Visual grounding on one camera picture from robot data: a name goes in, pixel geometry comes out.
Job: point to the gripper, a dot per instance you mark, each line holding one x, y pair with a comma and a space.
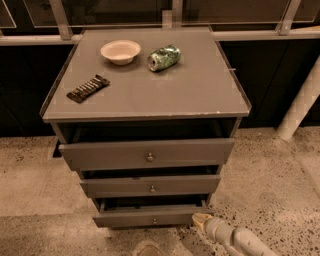
213, 227

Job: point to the grey bottom drawer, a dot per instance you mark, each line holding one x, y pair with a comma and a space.
149, 211

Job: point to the grey drawer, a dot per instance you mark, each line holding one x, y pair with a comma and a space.
149, 211
146, 154
150, 186

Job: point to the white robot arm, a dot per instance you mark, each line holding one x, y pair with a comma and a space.
236, 241

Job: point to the grey middle drawer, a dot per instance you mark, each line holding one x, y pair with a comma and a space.
150, 186

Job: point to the grey top drawer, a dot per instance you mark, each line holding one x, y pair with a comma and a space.
146, 154

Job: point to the grey wooden drawer cabinet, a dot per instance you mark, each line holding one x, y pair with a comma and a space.
197, 98

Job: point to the white diagonal pole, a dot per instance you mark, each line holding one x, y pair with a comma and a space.
304, 100

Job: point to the green crushed soda can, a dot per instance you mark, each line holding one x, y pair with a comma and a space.
163, 58

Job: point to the dark snack bar wrapper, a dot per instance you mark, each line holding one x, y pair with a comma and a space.
89, 88

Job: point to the white paper bowl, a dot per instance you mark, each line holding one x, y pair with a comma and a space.
120, 52

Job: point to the metal window railing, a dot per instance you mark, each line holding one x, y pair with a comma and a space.
49, 22

